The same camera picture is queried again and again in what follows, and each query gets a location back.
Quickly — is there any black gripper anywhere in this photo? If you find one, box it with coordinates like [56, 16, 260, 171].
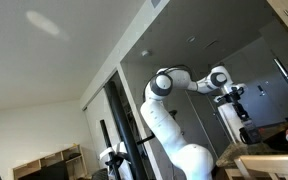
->
[232, 101, 262, 143]

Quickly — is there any black mug yellow logo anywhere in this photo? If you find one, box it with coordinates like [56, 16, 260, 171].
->
[238, 125, 262, 145]

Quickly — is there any black rectangular tray bowl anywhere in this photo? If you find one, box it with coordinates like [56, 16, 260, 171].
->
[263, 124, 288, 151]

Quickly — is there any large wooden slat chair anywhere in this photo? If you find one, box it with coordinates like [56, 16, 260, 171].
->
[233, 153, 288, 180]

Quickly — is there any thick black pole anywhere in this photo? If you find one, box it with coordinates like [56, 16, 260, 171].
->
[104, 79, 149, 180]

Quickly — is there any thin black stand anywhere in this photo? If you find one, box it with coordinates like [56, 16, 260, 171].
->
[99, 119, 122, 180]

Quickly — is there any wooden shelf unit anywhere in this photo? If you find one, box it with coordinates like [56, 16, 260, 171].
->
[12, 143, 92, 180]

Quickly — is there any white strap on stand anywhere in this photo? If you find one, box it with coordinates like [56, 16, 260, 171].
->
[99, 141, 132, 180]

